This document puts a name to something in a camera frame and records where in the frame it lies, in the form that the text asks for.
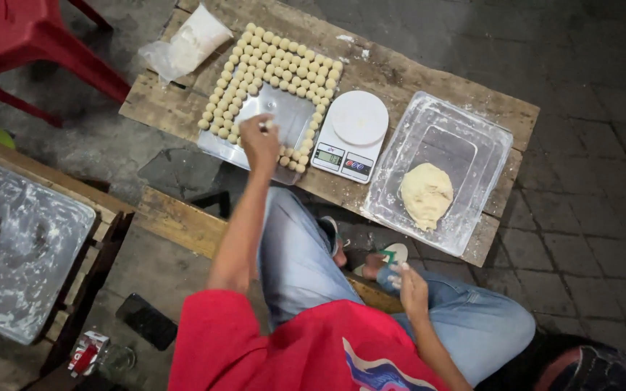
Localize person's right hand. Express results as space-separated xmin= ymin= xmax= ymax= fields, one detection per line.
xmin=388 ymin=262 xmax=431 ymax=325

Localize person's left hand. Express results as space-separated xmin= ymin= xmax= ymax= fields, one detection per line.
xmin=238 ymin=113 xmax=282 ymax=176

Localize white green sandal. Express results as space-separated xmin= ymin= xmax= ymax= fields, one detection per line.
xmin=352 ymin=243 xmax=409 ymax=278

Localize clear plastic tray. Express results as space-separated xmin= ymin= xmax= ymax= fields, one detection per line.
xmin=197 ymin=80 xmax=320 ymax=186

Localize rows of dough balls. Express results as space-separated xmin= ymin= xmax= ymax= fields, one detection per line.
xmin=198 ymin=23 xmax=343 ymax=175

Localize grey sandal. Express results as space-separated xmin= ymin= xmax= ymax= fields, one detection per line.
xmin=317 ymin=215 xmax=347 ymax=259

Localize pale dough lump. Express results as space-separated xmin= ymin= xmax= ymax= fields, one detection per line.
xmin=399 ymin=162 xmax=454 ymax=232

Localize plastic bag of flour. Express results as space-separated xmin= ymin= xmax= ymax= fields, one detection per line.
xmin=138 ymin=4 xmax=234 ymax=85

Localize white digital kitchen scale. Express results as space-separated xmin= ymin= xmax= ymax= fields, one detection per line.
xmin=310 ymin=90 xmax=390 ymax=185

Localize blue jeans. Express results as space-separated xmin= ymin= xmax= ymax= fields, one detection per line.
xmin=258 ymin=187 xmax=537 ymax=388

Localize wooden bench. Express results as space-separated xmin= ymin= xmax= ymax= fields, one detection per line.
xmin=135 ymin=186 xmax=405 ymax=315

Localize red shirt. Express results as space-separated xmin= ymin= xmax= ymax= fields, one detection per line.
xmin=168 ymin=289 xmax=451 ymax=391

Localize clear floury plastic container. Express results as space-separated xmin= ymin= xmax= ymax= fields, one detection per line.
xmin=361 ymin=91 xmax=514 ymax=258

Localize wooden stand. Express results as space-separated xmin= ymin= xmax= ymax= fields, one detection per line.
xmin=0 ymin=129 xmax=136 ymax=381

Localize black phone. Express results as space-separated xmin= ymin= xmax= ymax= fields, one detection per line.
xmin=115 ymin=293 xmax=179 ymax=352

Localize black shiny bag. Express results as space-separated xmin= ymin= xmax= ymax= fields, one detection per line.
xmin=479 ymin=333 xmax=626 ymax=391

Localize red plastic chair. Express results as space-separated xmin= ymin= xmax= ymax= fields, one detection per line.
xmin=0 ymin=0 xmax=132 ymax=129

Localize floury clear plastic box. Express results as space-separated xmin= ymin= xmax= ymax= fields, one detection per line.
xmin=0 ymin=160 xmax=97 ymax=346

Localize clear drinking glass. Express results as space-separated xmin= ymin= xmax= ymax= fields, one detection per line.
xmin=96 ymin=345 xmax=137 ymax=383

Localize red white cigarette pack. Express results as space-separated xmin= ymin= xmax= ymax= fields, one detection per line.
xmin=67 ymin=331 xmax=110 ymax=378

